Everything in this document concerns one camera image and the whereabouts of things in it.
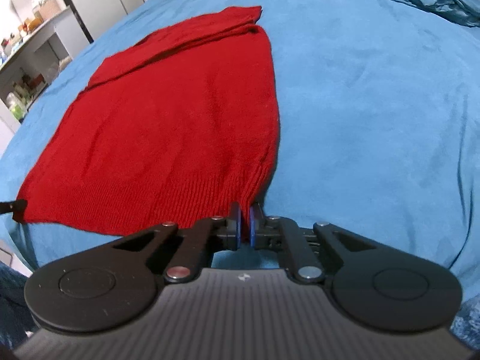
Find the red knit sweater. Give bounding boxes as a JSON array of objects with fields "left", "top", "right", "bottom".
[{"left": 14, "top": 6, "right": 280, "bottom": 236}]

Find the white desk shelf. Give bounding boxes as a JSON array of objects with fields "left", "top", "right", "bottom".
[{"left": 1, "top": 0, "right": 89, "bottom": 102}]

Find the blue bed sheet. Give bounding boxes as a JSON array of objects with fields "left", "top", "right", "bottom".
[{"left": 1, "top": 0, "right": 479, "bottom": 298}]

